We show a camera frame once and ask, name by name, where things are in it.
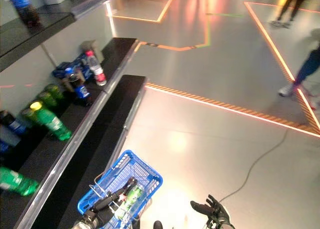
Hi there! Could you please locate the blue plastic shopping basket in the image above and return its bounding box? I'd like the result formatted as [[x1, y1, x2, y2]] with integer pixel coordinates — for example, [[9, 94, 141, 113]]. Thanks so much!
[[76, 149, 164, 229]]

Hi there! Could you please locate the person in blue leggings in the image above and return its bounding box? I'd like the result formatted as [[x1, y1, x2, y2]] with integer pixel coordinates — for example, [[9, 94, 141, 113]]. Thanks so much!
[[278, 28, 320, 97]]

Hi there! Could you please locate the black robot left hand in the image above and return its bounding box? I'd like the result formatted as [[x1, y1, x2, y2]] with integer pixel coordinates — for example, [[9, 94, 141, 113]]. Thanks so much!
[[93, 188, 126, 215]]

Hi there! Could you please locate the green soda bottle yellow cap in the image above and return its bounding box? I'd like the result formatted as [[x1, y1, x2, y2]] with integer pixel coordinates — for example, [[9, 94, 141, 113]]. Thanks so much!
[[28, 101, 73, 141]]

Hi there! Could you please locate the clear water bottle red cap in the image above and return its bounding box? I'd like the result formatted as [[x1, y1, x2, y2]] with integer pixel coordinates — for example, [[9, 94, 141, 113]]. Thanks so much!
[[84, 50, 108, 87]]

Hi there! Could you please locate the grey floor cable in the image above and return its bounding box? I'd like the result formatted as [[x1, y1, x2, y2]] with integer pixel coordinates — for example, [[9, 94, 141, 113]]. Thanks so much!
[[219, 128, 288, 202]]

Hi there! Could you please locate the person in black trousers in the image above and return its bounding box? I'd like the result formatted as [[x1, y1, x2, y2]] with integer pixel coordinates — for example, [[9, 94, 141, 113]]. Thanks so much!
[[269, 0, 311, 29]]

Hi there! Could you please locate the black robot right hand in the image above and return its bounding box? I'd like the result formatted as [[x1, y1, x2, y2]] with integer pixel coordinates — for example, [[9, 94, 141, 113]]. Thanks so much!
[[190, 194, 232, 227]]

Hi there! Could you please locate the large blue cookie box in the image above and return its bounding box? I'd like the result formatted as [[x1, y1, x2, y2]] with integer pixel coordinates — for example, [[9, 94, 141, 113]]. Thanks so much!
[[69, 52, 93, 75]]

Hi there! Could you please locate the dark cola bottle blue label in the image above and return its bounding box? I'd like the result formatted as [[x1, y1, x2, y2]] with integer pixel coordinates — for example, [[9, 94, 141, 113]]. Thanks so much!
[[64, 67, 93, 106], [0, 128, 21, 152], [8, 0, 41, 27], [0, 110, 27, 137]]

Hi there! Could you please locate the black shelf board clear rail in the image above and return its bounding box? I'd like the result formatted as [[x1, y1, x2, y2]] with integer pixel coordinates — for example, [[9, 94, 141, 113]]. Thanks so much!
[[0, 71, 111, 229], [0, 0, 137, 72], [82, 37, 140, 94]]

